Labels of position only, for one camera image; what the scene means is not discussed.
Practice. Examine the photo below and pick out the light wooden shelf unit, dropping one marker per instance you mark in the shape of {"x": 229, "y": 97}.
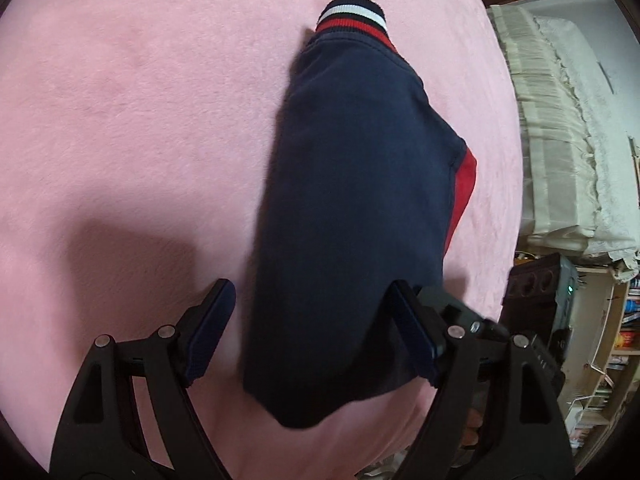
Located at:
{"x": 602, "y": 360}

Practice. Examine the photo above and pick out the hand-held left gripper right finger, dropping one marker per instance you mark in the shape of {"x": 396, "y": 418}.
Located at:
{"x": 417, "y": 332}

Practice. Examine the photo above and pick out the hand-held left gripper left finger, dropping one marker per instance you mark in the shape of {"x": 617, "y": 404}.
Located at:
{"x": 212, "y": 327}

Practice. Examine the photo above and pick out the pink fleece blanket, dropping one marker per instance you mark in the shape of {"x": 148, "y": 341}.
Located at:
{"x": 140, "y": 125}

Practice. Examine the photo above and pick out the person's right hand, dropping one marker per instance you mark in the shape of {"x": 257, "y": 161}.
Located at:
{"x": 472, "y": 427}

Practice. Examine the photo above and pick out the red and navy varsity jacket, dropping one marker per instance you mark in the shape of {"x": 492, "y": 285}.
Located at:
{"x": 350, "y": 200}

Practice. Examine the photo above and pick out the cream ruffled bed cover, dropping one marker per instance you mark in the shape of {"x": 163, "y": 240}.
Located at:
{"x": 565, "y": 130}

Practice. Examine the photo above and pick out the black speaker box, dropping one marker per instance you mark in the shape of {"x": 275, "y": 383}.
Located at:
{"x": 537, "y": 292}

